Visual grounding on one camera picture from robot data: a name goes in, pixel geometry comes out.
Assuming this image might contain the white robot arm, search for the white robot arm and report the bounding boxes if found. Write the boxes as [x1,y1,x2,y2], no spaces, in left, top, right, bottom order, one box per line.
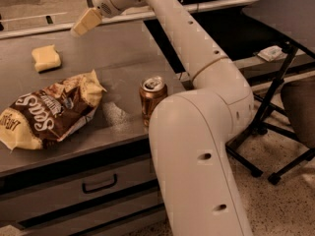
[72,0,254,236]

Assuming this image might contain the black drawer handle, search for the black drawer handle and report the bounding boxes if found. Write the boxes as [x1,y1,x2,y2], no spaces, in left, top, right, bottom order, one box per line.
[82,174,118,194]

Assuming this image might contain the yellow sponge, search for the yellow sponge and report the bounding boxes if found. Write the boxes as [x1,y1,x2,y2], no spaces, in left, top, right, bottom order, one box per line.
[31,45,61,73]

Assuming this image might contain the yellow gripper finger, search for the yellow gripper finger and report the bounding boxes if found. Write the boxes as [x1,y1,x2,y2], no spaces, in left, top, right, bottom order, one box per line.
[70,8,102,37]

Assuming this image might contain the grey drawer cabinet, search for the grey drawer cabinet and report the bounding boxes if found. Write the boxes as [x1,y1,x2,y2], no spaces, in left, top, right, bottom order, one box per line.
[0,23,183,236]

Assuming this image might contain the white packet on ledge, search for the white packet on ledge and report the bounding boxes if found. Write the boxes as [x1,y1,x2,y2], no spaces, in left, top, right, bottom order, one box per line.
[257,45,284,62]

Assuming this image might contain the brown yellow chip bag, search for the brown yellow chip bag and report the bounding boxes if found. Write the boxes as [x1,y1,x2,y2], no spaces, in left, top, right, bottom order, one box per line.
[0,70,105,150]

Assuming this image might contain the metal railing frame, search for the metal railing frame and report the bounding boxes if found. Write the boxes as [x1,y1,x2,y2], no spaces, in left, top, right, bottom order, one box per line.
[0,0,255,36]

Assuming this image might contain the gold soda can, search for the gold soda can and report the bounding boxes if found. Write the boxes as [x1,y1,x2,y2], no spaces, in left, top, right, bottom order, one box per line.
[139,76,168,126]

